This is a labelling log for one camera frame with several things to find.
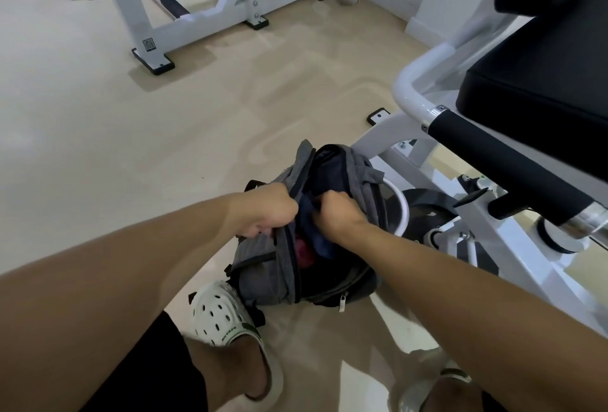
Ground person's white left shoe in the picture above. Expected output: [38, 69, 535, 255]
[189, 281, 285, 403]

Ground pink towel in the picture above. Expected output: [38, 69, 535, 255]
[294, 235, 315, 269]

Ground person's left hand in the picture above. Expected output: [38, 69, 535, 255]
[227, 182, 300, 240]

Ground blue towel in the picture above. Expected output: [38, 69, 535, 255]
[298, 193, 339, 259]

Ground person's right forearm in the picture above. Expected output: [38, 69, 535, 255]
[341, 221, 608, 412]

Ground black handle grip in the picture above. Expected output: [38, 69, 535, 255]
[421, 106, 608, 247]

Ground grey backpack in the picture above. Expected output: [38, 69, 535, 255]
[224, 139, 388, 328]

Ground white weight machine frame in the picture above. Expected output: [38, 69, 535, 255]
[75, 0, 331, 76]

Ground person's white shoe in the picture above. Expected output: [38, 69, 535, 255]
[398, 368, 474, 412]
[189, 281, 285, 403]

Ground person's right hand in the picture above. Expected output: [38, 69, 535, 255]
[317, 190, 372, 245]

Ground person's left forearm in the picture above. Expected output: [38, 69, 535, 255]
[0, 190, 248, 412]

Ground person's white right shoe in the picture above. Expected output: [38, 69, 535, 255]
[398, 368, 474, 412]

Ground black seat pad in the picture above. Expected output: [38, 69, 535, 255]
[455, 0, 608, 143]

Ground person's black shorts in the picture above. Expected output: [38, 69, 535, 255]
[80, 311, 512, 412]

